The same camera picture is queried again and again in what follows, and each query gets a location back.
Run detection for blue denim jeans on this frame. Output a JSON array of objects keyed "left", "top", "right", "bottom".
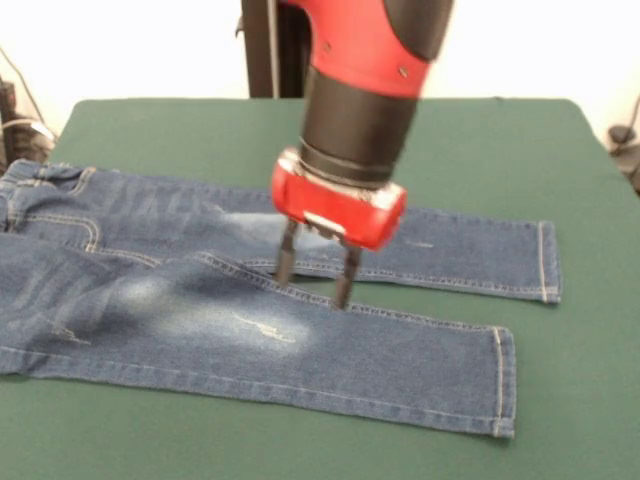
[{"left": 0, "top": 158, "right": 564, "bottom": 441}]

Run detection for black cable bundle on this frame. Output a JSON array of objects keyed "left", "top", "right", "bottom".
[{"left": 0, "top": 44, "right": 59, "bottom": 169}]

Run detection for dark green table cloth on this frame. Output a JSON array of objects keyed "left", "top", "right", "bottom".
[{"left": 0, "top": 97, "right": 640, "bottom": 480}]

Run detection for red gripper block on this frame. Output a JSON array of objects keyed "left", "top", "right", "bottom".
[{"left": 271, "top": 146, "right": 409, "bottom": 312}]

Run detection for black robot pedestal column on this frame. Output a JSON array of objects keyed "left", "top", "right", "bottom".
[{"left": 239, "top": 0, "right": 316, "bottom": 100}]

